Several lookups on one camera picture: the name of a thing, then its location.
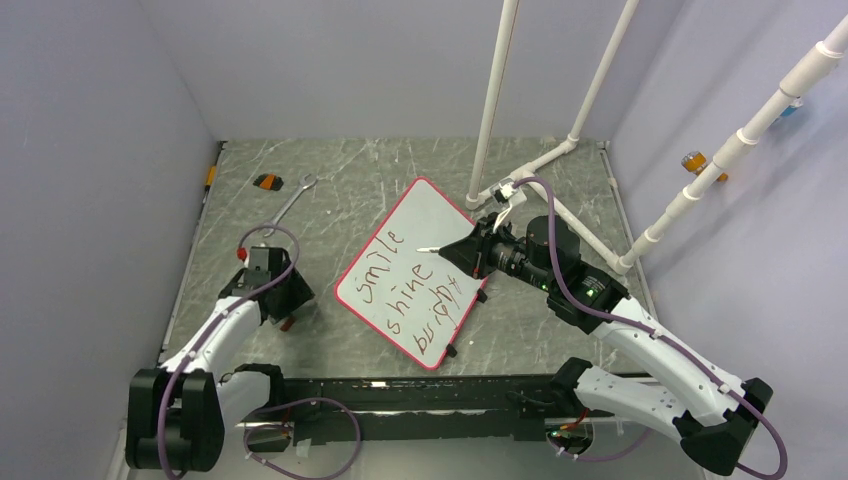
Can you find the red framed whiteboard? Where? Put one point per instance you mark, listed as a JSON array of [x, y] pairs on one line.
[[416, 301]]

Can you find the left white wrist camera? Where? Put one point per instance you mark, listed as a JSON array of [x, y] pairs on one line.
[[255, 258]]

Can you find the white pipe on wall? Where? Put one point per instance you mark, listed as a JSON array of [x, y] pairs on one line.
[[815, 65]]

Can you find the black orange brush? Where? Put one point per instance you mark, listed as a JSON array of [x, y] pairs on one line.
[[269, 182]]

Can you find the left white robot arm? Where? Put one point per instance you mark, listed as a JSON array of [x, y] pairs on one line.
[[179, 412]]

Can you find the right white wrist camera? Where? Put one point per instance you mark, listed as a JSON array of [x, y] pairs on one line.
[[509, 197]]

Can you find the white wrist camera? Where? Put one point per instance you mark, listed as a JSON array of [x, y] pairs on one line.
[[509, 197], [255, 258]]

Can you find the white pvc pipe frame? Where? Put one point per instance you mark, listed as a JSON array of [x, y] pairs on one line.
[[476, 196]]

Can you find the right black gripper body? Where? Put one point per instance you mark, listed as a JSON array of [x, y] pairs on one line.
[[484, 260]]

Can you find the blue wall fitting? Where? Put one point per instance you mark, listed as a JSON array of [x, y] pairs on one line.
[[792, 107]]

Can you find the orange yellow wall fitting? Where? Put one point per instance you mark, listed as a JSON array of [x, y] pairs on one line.
[[694, 162]]

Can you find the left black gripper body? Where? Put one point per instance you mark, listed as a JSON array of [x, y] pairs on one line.
[[292, 293]]

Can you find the brown marker cap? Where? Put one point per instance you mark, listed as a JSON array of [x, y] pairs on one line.
[[287, 324]]

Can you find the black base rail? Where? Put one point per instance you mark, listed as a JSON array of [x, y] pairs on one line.
[[519, 407]]

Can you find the silver wrench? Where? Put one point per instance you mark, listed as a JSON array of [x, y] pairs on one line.
[[305, 183]]

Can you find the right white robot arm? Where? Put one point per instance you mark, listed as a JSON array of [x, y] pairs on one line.
[[710, 412]]

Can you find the aluminium frame rail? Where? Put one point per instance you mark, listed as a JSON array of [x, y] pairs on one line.
[[603, 435]]

